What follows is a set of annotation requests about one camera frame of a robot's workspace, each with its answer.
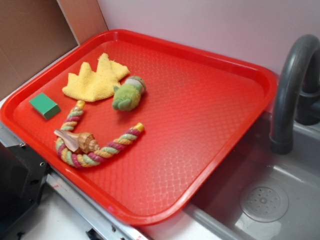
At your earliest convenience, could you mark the green rectangular block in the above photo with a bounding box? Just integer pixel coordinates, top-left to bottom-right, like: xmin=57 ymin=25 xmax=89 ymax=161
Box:
xmin=29 ymin=92 xmax=61 ymax=120

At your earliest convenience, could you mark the grey curved faucet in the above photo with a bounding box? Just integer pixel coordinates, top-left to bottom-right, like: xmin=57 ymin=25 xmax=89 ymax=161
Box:
xmin=269 ymin=34 xmax=320 ymax=155

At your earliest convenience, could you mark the green plush toy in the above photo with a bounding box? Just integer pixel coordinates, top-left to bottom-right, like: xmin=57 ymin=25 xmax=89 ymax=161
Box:
xmin=112 ymin=76 xmax=147 ymax=112

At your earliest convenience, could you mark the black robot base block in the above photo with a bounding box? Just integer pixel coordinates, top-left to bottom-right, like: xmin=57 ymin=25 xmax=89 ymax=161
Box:
xmin=0 ymin=144 xmax=49 ymax=235

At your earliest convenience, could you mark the brown spiral seashell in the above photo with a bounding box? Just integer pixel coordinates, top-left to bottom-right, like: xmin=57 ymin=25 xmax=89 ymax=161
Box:
xmin=54 ymin=129 xmax=100 ymax=154

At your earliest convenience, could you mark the round grey sink drain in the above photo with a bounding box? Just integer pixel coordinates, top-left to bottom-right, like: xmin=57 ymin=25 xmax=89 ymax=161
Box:
xmin=239 ymin=181 xmax=289 ymax=223

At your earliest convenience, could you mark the multicolour braided rope toy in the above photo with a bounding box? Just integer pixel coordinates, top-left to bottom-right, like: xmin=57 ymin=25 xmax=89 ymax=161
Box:
xmin=55 ymin=100 xmax=145 ymax=168

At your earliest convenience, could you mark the red plastic tray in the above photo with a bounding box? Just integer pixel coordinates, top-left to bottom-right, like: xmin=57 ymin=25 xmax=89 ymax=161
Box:
xmin=0 ymin=30 xmax=277 ymax=226

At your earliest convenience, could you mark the silver metal rail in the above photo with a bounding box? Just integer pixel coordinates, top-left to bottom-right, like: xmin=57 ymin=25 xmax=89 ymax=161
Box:
xmin=0 ymin=122 xmax=156 ymax=240

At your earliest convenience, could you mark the yellow terry cloth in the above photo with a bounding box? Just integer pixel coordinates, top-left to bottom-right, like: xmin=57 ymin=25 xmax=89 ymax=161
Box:
xmin=62 ymin=53 xmax=130 ymax=103

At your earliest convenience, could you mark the brown cardboard panel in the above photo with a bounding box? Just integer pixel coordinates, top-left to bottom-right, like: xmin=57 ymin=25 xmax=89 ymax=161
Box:
xmin=0 ymin=0 xmax=108 ymax=100

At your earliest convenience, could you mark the grey plastic sink basin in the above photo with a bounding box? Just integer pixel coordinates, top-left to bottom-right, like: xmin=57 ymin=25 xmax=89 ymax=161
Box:
xmin=185 ymin=113 xmax=320 ymax=240

